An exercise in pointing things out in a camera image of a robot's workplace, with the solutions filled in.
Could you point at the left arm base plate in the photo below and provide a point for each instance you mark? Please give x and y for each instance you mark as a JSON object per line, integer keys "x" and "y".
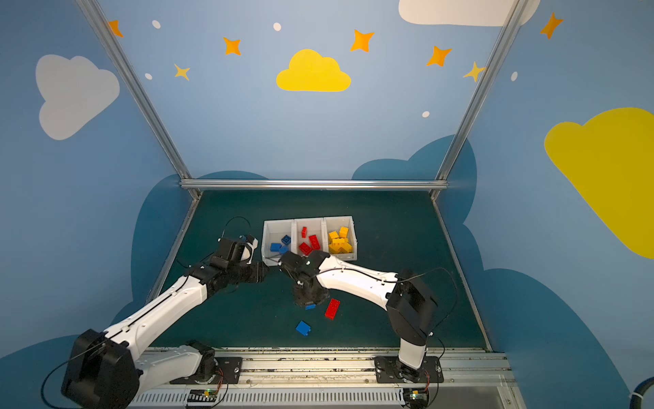
{"x": 220, "y": 370}

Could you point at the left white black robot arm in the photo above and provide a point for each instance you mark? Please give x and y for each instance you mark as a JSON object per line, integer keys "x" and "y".
{"x": 108, "y": 369}

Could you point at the left circuit board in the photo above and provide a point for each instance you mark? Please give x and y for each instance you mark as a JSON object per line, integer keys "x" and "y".
{"x": 208, "y": 398}

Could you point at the right circuit board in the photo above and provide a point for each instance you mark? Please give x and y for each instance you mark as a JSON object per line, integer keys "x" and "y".
{"x": 415, "y": 398}

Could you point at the aluminium frame back bar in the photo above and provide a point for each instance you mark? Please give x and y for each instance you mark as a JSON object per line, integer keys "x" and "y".
{"x": 231, "y": 184}

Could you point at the right white bin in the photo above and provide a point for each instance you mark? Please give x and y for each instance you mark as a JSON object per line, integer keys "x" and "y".
{"x": 334, "y": 223}

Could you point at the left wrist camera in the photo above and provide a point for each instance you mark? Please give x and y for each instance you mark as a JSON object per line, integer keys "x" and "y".
{"x": 250, "y": 244}

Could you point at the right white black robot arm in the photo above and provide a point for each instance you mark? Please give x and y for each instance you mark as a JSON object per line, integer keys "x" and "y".
{"x": 411, "y": 305}

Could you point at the aluminium frame post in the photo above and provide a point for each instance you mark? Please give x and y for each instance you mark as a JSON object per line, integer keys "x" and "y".
{"x": 95, "y": 16}
{"x": 497, "y": 57}

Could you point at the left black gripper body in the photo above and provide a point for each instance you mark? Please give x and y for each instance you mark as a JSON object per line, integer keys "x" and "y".
{"x": 255, "y": 272}

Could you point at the white bin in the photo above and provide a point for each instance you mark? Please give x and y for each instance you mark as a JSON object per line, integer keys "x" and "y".
{"x": 314, "y": 226}
{"x": 273, "y": 232}
{"x": 334, "y": 223}

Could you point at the aluminium rail front base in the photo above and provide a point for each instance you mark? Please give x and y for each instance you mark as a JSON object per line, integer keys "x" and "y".
{"x": 339, "y": 377}

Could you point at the circuit board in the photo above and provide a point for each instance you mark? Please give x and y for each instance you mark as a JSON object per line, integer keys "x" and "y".
{"x": 415, "y": 398}
{"x": 208, "y": 398}

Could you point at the left white bin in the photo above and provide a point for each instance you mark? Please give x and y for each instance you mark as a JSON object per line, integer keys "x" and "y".
{"x": 273, "y": 232}

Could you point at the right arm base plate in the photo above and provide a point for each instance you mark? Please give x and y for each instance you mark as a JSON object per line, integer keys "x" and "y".
{"x": 389, "y": 369}

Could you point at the aluminium frame right post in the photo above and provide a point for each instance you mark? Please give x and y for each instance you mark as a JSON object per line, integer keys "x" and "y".
{"x": 497, "y": 57}

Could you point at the aluminium frame left post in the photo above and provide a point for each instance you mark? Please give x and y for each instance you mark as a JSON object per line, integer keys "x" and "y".
{"x": 95, "y": 16}

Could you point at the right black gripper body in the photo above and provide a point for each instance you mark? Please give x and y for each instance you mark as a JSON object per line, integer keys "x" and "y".
{"x": 311, "y": 295}

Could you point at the black hose corner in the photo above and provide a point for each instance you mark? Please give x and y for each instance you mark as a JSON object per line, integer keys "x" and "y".
{"x": 637, "y": 396}

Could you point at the long red brick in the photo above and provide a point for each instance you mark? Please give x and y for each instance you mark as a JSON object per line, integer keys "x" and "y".
{"x": 314, "y": 242}
{"x": 332, "y": 309}

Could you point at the middle white bin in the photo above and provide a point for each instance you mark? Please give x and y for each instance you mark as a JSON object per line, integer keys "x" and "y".
{"x": 314, "y": 226}

